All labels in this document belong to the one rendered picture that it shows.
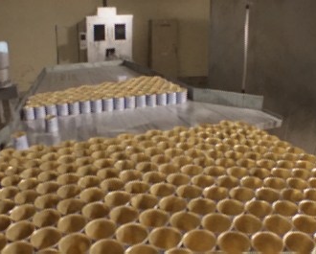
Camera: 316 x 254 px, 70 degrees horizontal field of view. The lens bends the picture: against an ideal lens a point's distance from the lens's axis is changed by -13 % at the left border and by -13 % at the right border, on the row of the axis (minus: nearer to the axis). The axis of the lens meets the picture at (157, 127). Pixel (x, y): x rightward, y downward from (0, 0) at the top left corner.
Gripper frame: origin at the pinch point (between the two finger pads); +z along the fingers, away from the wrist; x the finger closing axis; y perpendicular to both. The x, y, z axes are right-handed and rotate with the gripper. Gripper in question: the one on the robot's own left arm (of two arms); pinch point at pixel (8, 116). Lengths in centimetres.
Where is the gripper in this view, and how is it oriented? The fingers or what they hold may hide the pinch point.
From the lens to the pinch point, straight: 116.3
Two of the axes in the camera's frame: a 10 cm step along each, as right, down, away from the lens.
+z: 0.0, 9.4, 3.5
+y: -3.4, -3.3, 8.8
